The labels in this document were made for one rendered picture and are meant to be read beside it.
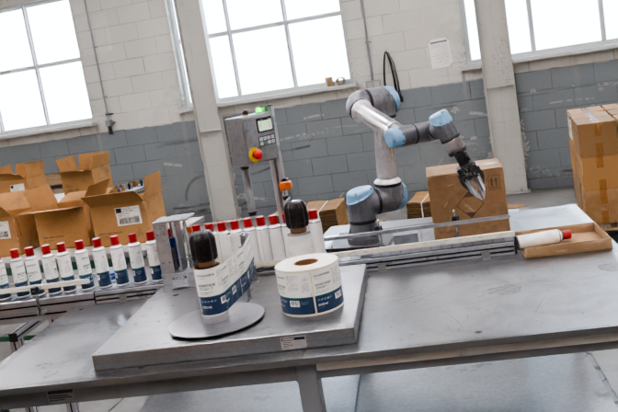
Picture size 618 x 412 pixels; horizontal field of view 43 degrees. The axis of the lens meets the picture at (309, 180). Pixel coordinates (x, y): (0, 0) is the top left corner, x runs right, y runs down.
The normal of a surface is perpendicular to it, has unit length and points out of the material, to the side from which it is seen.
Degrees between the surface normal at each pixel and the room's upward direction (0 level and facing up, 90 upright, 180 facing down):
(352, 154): 90
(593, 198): 87
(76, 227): 90
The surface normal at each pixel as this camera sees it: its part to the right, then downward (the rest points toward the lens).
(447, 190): -0.14, 0.17
